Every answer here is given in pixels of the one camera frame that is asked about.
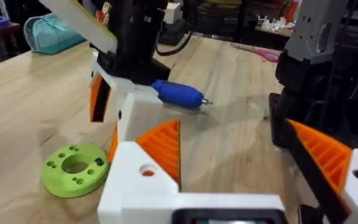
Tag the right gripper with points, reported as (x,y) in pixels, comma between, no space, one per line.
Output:
(135,40)

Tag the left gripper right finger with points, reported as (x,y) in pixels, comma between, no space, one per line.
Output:
(328,155)

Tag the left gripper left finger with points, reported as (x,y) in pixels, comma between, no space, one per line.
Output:
(126,180)

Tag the blue electric screwdriver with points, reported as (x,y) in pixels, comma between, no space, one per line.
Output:
(179,94)

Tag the green disc with holes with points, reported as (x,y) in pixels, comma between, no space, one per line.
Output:
(57,180)

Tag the teal zip bag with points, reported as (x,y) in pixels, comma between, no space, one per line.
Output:
(51,34)

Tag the white charger block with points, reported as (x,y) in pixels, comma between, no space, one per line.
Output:
(172,12)

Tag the pink scissors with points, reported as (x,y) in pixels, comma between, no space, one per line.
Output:
(267,55)

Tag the heap of white small parts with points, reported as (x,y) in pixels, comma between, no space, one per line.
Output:
(275,24)

